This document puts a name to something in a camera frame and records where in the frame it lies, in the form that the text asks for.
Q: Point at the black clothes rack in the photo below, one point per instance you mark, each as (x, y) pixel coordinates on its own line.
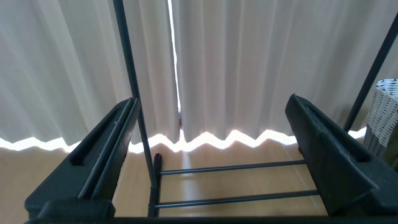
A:
(129, 62)

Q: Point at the white laundry basket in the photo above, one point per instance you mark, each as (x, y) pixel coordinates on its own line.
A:
(381, 105)

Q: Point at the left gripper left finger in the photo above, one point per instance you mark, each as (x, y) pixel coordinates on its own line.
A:
(62, 193)

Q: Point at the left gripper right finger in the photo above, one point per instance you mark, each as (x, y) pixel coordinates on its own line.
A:
(339, 174)

